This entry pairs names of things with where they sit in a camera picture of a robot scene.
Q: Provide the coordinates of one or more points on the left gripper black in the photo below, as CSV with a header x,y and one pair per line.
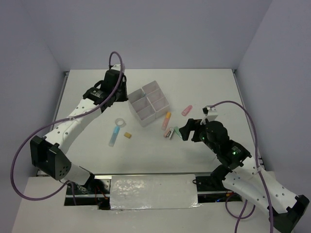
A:
x,y
124,97

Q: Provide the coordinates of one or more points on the light blue pen case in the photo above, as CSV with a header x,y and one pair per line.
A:
x,y
114,136

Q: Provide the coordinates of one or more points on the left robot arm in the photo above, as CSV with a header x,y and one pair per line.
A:
x,y
48,153

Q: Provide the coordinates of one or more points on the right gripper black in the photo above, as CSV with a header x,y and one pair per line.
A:
x,y
191,124

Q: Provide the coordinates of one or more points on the pink orange highlighter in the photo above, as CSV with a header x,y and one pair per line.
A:
x,y
166,120

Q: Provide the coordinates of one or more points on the pink eraser case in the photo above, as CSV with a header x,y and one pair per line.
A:
x,y
186,110

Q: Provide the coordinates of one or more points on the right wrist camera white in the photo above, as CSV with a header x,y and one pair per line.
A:
x,y
210,114

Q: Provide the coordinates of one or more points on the white divided container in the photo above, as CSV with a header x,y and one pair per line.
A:
x,y
156,98
141,108

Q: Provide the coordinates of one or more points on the silver foil sheet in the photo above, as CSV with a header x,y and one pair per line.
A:
x,y
153,192

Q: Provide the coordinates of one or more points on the tan eraser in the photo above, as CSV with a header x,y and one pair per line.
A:
x,y
127,135

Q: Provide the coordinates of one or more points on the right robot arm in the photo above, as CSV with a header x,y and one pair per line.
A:
x,y
238,172

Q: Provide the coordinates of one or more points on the pink mini stapler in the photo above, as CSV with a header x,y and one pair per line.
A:
x,y
168,134

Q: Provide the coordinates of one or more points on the right white divided container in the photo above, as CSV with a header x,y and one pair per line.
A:
x,y
156,98

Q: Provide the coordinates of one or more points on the left white divided container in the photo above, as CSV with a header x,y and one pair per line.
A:
x,y
141,108

